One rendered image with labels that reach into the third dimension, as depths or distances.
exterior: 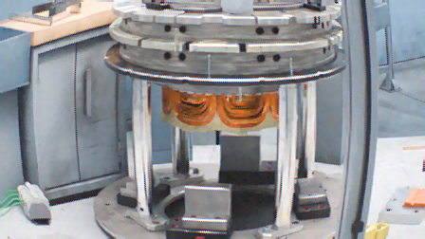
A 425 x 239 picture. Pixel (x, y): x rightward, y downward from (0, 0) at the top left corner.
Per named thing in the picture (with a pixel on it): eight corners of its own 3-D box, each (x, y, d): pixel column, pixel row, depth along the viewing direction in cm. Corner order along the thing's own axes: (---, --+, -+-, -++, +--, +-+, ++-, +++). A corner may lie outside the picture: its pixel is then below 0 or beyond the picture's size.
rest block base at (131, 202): (171, 193, 155) (170, 184, 155) (147, 211, 148) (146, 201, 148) (139, 188, 157) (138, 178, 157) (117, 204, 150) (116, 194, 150)
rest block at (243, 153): (260, 171, 159) (261, 136, 157) (219, 171, 159) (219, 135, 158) (261, 161, 163) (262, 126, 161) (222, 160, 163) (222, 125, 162)
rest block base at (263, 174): (274, 184, 159) (275, 171, 158) (218, 184, 160) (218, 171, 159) (275, 173, 164) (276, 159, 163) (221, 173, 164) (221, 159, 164)
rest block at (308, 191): (298, 205, 145) (299, 191, 145) (294, 193, 151) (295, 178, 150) (325, 202, 146) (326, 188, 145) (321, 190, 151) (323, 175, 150)
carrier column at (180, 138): (179, 185, 159) (178, 40, 153) (169, 180, 161) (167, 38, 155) (194, 181, 161) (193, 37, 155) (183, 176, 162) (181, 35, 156)
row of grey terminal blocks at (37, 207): (55, 225, 144) (50, 200, 143) (30, 226, 142) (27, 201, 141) (40, 202, 153) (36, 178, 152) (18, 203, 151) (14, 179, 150)
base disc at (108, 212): (208, 284, 124) (208, 280, 124) (51, 196, 153) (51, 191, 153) (399, 203, 148) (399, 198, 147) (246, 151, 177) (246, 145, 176)
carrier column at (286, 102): (279, 237, 138) (286, 80, 132) (267, 232, 140) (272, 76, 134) (292, 231, 140) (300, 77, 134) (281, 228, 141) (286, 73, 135)
